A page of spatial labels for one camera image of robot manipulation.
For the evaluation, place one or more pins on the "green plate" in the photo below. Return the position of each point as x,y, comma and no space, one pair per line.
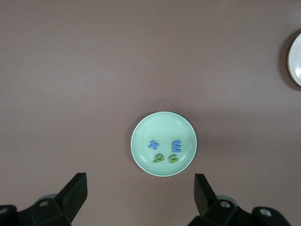
164,127

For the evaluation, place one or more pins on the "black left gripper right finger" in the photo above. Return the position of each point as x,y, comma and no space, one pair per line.
207,209

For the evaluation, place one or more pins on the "brown table mat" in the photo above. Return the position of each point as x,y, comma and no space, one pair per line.
94,70

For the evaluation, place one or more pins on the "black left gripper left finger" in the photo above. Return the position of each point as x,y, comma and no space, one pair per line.
70,202

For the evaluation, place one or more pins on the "green letter u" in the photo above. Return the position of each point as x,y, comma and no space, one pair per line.
169,159

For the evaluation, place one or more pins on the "blue letter x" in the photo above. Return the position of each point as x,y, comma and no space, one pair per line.
153,145

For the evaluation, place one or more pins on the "beige plate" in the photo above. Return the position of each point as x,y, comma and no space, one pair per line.
296,61

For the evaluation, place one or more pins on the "blue letter m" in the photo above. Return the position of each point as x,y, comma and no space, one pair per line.
176,146

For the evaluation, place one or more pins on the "green letter b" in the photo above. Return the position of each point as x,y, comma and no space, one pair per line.
158,161

